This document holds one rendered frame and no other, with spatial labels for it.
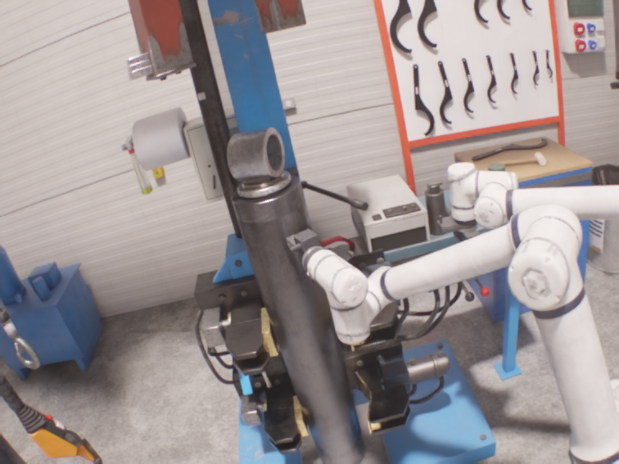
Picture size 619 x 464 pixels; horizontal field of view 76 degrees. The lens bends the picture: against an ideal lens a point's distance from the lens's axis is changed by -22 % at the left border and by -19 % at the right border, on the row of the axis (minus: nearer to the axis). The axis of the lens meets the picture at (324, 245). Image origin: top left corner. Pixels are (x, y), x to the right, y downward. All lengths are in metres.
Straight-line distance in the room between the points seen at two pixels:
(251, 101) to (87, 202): 2.33
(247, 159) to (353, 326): 0.54
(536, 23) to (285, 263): 3.00
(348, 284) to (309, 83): 2.42
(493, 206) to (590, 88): 3.18
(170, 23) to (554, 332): 1.13
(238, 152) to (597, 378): 1.09
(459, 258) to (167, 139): 1.54
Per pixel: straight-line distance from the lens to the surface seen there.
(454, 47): 3.60
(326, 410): 1.88
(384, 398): 1.96
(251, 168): 1.38
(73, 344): 3.69
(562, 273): 0.83
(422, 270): 1.18
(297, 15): 1.45
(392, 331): 1.65
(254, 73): 1.78
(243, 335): 1.67
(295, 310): 1.55
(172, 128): 2.26
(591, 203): 1.24
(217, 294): 1.84
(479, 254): 1.08
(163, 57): 1.26
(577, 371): 0.98
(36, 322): 3.71
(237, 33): 1.77
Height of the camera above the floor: 1.97
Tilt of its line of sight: 28 degrees down
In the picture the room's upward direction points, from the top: 13 degrees counter-clockwise
